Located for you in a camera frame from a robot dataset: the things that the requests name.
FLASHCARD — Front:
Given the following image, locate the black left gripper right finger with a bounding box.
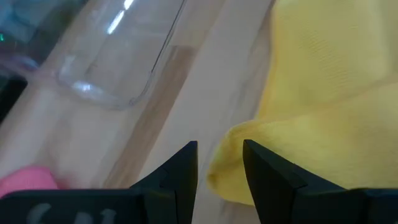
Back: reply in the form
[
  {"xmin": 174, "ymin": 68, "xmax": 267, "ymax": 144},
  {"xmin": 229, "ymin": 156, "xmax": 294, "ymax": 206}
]
[{"xmin": 243, "ymin": 139, "xmax": 398, "ymax": 224}]

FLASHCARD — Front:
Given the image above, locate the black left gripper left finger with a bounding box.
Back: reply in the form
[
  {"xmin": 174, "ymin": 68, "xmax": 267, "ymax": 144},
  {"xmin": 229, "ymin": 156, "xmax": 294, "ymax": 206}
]
[{"xmin": 0, "ymin": 141, "xmax": 199, "ymax": 224}]

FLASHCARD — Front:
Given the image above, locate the yellow microfiber towel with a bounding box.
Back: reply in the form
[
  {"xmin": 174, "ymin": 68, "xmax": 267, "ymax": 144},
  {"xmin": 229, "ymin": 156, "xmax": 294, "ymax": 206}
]
[{"xmin": 206, "ymin": 0, "xmax": 398, "ymax": 207}]

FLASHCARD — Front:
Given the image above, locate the pink microfiber towel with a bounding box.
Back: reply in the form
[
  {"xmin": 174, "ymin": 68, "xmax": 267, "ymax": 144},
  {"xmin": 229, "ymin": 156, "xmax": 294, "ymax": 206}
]
[{"xmin": 0, "ymin": 166, "xmax": 60, "ymax": 199}]

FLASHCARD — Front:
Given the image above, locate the clear plastic bin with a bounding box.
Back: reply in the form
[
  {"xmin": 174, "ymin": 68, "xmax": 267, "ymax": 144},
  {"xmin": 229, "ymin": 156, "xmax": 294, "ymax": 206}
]
[{"xmin": 55, "ymin": 0, "xmax": 187, "ymax": 112}]

